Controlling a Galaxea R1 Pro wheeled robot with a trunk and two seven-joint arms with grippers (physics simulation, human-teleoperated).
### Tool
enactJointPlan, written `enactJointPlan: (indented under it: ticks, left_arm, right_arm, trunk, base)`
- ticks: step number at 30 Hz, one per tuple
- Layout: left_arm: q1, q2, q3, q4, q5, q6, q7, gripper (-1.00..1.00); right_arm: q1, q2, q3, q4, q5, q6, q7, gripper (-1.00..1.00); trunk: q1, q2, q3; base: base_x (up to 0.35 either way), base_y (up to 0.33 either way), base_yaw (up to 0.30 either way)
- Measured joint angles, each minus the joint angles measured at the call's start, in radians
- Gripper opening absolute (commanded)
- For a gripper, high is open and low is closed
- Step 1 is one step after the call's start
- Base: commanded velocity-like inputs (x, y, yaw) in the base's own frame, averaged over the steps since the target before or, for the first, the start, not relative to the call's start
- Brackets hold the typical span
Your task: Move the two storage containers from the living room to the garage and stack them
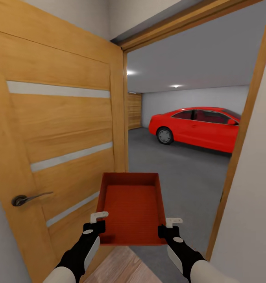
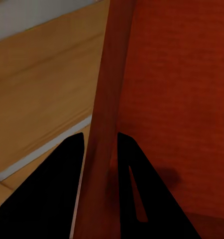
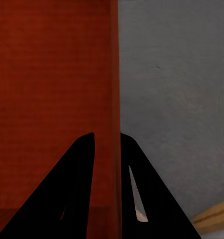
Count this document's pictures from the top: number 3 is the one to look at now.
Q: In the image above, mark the storage box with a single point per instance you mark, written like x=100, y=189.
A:
x=59, y=80

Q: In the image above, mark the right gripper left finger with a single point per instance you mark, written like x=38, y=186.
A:
x=59, y=207

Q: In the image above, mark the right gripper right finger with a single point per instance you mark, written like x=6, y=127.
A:
x=166, y=219

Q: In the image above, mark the door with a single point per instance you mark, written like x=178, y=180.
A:
x=210, y=219

